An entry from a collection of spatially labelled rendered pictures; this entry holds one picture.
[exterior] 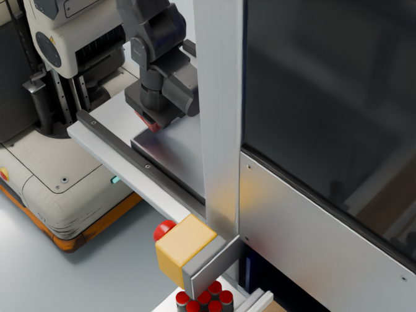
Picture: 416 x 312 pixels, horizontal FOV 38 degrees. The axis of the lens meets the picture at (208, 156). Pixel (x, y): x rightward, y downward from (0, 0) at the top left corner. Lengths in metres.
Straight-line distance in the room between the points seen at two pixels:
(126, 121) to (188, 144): 0.14
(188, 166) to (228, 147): 0.39
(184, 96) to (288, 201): 0.31
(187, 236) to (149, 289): 1.14
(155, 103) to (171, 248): 0.29
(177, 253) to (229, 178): 0.14
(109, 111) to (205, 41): 0.61
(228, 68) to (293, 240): 0.24
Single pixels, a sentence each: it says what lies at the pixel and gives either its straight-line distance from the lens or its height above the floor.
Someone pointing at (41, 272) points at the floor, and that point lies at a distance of 2.06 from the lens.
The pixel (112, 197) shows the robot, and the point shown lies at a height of 0.18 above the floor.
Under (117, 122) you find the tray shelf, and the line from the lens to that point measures 1.17.
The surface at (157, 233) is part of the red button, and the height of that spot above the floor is 1.01.
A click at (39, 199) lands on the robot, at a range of 1.88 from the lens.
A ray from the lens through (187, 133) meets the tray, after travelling 1.13.
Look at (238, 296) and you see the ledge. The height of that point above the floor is 0.88.
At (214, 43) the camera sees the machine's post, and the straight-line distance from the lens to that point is 0.60.
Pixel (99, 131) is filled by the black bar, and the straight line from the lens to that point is 1.14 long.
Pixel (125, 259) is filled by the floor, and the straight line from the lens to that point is 2.02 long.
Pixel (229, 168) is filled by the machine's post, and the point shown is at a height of 1.16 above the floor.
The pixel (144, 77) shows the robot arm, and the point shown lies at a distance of 0.97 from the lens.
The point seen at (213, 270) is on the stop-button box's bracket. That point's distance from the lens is 0.83.
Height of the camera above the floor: 1.73
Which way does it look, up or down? 50 degrees down
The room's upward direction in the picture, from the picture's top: 3 degrees counter-clockwise
